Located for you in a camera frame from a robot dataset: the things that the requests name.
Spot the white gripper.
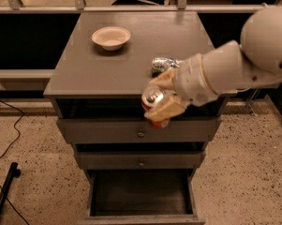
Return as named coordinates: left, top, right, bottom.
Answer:
left=144, top=53, right=218, bottom=122

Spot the red coke can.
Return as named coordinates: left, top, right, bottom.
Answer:
left=141, top=86, right=170, bottom=128

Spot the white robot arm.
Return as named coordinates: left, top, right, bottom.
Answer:
left=142, top=7, right=282, bottom=122

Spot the crushed silver can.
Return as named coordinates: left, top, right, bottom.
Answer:
left=151, top=57, right=180, bottom=77

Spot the grey top drawer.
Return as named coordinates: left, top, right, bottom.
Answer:
left=57, top=118, right=221, bottom=143

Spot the grey wooden drawer cabinet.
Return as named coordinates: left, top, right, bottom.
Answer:
left=42, top=10, right=238, bottom=225

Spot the grey middle drawer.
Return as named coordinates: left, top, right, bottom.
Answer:
left=74, top=152, right=205, bottom=170

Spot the grey open bottom drawer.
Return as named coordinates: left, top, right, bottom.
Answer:
left=77, top=169, right=205, bottom=225

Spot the white paper bowl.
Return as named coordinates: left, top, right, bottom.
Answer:
left=92, top=26, right=131, bottom=51

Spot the black stand leg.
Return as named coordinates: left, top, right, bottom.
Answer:
left=0, top=162, right=21, bottom=214

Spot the metal railing frame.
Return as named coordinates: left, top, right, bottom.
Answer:
left=0, top=0, right=271, bottom=13

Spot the black floor cable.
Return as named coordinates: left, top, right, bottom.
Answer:
left=0, top=91, right=26, bottom=159

